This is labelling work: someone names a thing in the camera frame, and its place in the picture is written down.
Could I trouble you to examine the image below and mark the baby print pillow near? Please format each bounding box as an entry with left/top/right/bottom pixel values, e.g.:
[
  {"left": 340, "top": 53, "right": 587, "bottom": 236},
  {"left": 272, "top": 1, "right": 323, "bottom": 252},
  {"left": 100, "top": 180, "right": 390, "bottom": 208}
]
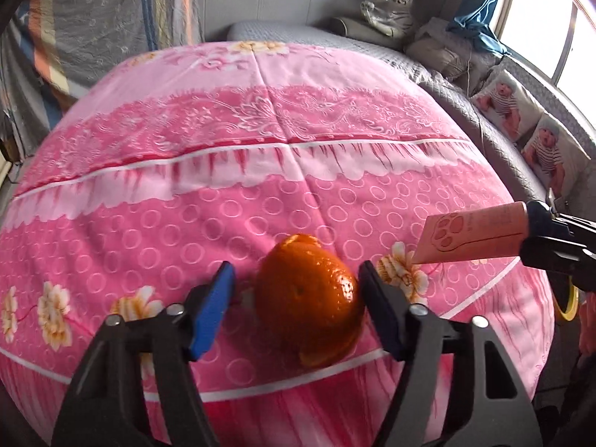
[{"left": 521, "top": 113, "right": 590, "bottom": 199}]

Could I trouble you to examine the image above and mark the blue curtain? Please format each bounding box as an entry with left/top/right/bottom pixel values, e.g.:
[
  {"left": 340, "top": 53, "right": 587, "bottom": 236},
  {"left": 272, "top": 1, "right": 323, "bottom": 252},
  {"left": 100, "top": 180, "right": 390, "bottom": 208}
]
[{"left": 446, "top": 0, "right": 506, "bottom": 57}]

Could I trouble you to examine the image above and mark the baby print pillow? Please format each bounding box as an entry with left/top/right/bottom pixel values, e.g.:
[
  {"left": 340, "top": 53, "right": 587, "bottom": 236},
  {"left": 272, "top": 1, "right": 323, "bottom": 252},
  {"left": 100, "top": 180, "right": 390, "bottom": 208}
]
[
  {"left": 471, "top": 70, "right": 543, "bottom": 142},
  {"left": 521, "top": 113, "right": 590, "bottom": 199}
]

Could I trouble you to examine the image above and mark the plush tiger in plastic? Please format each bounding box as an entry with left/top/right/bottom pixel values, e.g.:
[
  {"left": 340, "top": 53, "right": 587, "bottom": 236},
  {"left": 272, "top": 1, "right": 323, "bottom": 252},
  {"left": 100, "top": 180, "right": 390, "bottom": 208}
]
[{"left": 361, "top": 0, "right": 416, "bottom": 41}]

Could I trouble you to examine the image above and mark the pink paw print box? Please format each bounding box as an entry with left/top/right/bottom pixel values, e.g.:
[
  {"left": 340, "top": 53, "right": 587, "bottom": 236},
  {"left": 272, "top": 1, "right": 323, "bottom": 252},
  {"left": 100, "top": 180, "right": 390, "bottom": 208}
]
[{"left": 412, "top": 202, "right": 529, "bottom": 264}]

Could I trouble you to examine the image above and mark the grey quilted sofa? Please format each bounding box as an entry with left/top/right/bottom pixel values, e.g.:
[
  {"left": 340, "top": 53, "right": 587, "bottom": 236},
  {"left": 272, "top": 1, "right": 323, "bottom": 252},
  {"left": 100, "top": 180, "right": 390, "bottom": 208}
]
[{"left": 227, "top": 17, "right": 595, "bottom": 219}]

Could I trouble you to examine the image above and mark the window with frame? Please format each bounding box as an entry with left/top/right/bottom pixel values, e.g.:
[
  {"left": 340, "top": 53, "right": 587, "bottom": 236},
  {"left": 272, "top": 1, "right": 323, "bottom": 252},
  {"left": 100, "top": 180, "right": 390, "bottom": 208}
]
[{"left": 490, "top": 0, "right": 595, "bottom": 124}]

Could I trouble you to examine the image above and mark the yellow rimmed trash bin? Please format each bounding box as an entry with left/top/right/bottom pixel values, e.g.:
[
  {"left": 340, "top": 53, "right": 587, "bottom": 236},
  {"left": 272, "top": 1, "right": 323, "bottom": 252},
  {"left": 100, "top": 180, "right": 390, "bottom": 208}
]
[{"left": 549, "top": 275, "right": 580, "bottom": 324}]

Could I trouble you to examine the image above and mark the baby print pillow far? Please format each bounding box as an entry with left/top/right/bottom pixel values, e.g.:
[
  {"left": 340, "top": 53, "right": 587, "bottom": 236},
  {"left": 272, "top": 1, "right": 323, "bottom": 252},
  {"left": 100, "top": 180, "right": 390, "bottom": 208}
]
[{"left": 471, "top": 70, "right": 543, "bottom": 142}]

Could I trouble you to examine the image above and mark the orange fruit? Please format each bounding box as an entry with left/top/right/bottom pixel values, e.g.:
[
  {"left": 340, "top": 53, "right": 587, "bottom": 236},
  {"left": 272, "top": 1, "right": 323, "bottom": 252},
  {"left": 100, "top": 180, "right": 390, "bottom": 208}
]
[{"left": 254, "top": 234, "right": 365, "bottom": 369}]

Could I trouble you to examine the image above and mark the grey cushion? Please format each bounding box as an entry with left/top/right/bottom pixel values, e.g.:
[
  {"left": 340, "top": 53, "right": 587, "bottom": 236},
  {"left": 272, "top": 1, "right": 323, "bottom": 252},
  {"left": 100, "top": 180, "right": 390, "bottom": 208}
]
[{"left": 326, "top": 16, "right": 409, "bottom": 51}]

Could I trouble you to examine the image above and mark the pink floral tablecloth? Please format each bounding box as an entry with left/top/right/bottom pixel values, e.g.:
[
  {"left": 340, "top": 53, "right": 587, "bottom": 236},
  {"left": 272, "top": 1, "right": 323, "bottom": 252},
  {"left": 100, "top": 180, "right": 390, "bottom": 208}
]
[{"left": 1, "top": 41, "right": 554, "bottom": 446}]

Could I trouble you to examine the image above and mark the striped grey sheet on wardrobe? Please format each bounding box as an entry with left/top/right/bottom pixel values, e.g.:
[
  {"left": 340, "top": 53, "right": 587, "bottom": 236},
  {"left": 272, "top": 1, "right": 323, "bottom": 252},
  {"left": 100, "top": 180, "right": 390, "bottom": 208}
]
[{"left": 1, "top": 0, "right": 203, "bottom": 159}]

